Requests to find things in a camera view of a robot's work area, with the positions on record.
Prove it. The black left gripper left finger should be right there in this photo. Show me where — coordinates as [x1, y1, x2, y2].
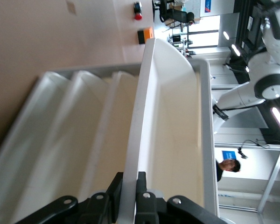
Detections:
[79, 172, 124, 224]

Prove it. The red push button switch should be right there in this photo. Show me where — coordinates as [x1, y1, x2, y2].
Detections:
[133, 1, 143, 21]

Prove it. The person in black shirt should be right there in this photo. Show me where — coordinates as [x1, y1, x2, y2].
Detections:
[216, 158, 241, 182]

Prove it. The orange button enclosure box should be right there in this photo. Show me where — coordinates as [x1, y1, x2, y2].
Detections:
[137, 27, 154, 44]

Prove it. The blue wall sign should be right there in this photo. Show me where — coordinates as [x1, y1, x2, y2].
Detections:
[221, 150, 237, 161]

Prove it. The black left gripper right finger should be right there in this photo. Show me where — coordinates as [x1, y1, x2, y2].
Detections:
[134, 172, 165, 224]

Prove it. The white drawer cabinet shell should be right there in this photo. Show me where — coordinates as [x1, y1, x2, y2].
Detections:
[0, 59, 221, 224]

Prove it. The aluminium profile frame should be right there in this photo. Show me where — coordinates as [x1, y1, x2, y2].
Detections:
[218, 143, 280, 224]

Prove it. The black office chair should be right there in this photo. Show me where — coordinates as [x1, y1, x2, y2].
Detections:
[158, 0, 196, 24]

